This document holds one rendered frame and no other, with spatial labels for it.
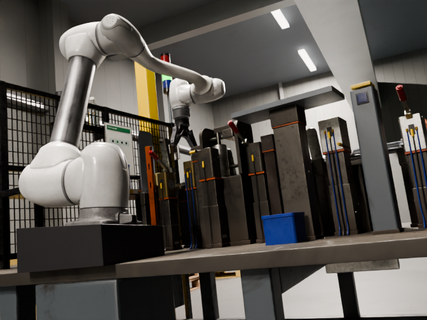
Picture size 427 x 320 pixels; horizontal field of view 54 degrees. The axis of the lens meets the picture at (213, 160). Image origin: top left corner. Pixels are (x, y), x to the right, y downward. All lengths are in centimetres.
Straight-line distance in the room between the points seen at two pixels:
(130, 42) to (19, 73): 429
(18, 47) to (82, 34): 433
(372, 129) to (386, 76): 887
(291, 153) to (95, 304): 76
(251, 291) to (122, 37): 107
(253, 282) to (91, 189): 59
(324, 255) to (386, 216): 38
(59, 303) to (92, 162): 42
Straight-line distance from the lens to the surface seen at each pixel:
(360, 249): 98
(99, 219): 133
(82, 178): 139
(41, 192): 149
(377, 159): 134
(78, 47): 175
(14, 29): 616
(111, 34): 170
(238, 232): 163
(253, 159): 162
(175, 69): 195
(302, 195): 140
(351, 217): 152
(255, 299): 109
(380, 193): 133
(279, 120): 145
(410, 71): 1022
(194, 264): 110
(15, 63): 596
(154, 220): 201
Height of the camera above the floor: 75
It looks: 10 degrees up
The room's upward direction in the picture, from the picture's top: 6 degrees counter-clockwise
